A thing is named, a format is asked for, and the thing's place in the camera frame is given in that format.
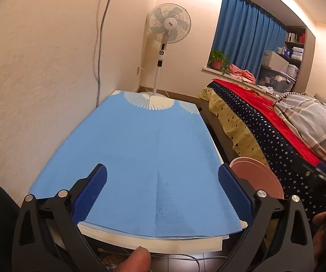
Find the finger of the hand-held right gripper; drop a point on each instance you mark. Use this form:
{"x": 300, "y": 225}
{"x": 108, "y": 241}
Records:
{"x": 313, "y": 170}

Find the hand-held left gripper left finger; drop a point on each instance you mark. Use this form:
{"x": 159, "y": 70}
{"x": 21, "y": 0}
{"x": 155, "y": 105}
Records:
{"x": 90, "y": 197}

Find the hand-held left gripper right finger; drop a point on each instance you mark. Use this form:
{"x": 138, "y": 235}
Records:
{"x": 233, "y": 195}

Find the pink plastic bin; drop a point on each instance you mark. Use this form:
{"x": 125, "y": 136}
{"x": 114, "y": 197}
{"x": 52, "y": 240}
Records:
{"x": 259, "y": 175}

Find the person's left hand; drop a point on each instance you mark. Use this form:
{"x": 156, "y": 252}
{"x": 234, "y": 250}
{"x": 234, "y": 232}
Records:
{"x": 137, "y": 260}

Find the plaid quilt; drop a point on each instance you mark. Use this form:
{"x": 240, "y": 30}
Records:
{"x": 307, "y": 119}

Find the navy star blanket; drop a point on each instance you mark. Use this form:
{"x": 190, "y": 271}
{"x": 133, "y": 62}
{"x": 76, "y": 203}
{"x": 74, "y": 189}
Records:
{"x": 265, "y": 136}

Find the blue tablecloth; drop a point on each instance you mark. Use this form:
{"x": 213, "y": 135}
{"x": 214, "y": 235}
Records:
{"x": 140, "y": 161}

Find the white table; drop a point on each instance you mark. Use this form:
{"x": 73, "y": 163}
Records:
{"x": 151, "y": 243}

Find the black white checked cloth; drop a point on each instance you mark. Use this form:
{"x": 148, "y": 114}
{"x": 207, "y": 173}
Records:
{"x": 284, "y": 97}

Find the yellow star bed sheet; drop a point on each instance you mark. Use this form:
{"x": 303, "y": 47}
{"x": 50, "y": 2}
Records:
{"x": 228, "y": 116}

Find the red blanket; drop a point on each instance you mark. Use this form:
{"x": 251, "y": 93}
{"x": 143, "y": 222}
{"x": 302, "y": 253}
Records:
{"x": 250, "y": 99}

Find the clear storage box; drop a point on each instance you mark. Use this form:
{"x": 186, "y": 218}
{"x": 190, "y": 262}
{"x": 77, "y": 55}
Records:
{"x": 276, "y": 79}

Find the cardboard box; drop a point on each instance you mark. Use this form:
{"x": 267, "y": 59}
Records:
{"x": 276, "y": 59}

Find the folded white towels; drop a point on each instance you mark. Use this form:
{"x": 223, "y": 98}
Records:
{"x": 297, "y": 53}

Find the pink clothes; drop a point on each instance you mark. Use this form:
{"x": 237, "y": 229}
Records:
{"x": 242, "y": 73}

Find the wooden bookshelf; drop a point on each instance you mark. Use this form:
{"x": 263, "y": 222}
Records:
{"x": 303, "y": 45}

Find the white window sill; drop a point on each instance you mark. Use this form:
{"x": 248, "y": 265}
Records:
{"x": 211, "y": 70}

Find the row of books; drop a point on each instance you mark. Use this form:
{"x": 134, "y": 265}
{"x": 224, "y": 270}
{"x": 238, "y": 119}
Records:
{"x": 292, "y": 37}

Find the potted green plant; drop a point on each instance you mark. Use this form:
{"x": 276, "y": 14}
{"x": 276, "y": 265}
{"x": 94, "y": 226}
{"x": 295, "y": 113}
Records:
{"x": 216, "y": 62}

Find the blue curtain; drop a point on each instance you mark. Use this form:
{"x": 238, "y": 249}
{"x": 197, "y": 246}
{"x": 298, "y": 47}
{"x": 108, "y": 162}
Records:
{"x": 245, "y": 34}

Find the white standing fan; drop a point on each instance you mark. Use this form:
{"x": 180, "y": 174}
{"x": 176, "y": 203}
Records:
{"x": 168, "y": 22}

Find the bed frame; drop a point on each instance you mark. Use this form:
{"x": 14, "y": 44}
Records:
{"x": 214, "y": 124}

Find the white wall socket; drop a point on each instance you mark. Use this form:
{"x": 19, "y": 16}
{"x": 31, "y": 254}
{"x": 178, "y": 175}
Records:
{"x": 138, "y": 70}

